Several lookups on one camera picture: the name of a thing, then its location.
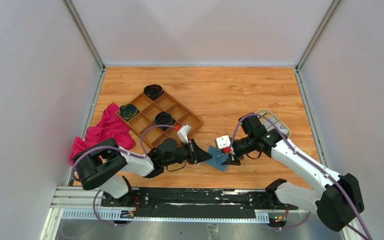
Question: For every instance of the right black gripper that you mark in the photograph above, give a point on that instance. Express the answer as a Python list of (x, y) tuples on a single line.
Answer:
[(236, 161)]

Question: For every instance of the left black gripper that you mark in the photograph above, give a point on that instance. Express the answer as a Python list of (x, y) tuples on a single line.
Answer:
[(196, 154)]

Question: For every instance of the blue leather card holder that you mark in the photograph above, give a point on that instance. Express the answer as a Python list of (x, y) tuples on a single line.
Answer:
[(217, 158)]

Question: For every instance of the beige oval card tray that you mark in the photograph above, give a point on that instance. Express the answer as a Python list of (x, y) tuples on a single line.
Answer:
[(275, 120)]

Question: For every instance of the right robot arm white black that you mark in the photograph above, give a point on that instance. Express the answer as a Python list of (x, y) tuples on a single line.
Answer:
[(335, 198)]

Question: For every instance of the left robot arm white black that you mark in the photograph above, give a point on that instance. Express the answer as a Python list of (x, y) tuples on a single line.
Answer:
[(97, 167)]

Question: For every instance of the brown wooden grid tray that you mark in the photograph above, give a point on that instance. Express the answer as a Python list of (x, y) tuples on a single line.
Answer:
[(143, 112)]

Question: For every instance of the pink crumpled cloth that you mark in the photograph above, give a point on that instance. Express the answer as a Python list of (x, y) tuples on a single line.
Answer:
[(109, 126)]

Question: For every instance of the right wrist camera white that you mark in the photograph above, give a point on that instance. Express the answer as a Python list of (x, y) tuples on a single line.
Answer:
[(222, 142)]

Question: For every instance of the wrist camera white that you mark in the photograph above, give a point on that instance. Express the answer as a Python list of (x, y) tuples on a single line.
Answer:
[(182, 133), (222, 142)]

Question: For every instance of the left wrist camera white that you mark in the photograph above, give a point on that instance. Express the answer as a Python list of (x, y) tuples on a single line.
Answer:
[(182, 133)]

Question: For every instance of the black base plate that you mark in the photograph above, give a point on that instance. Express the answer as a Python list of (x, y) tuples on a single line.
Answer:
[(195, 203)]

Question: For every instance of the aluminium frame rail front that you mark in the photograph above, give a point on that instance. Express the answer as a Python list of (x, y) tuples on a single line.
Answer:
[(77, 203)]

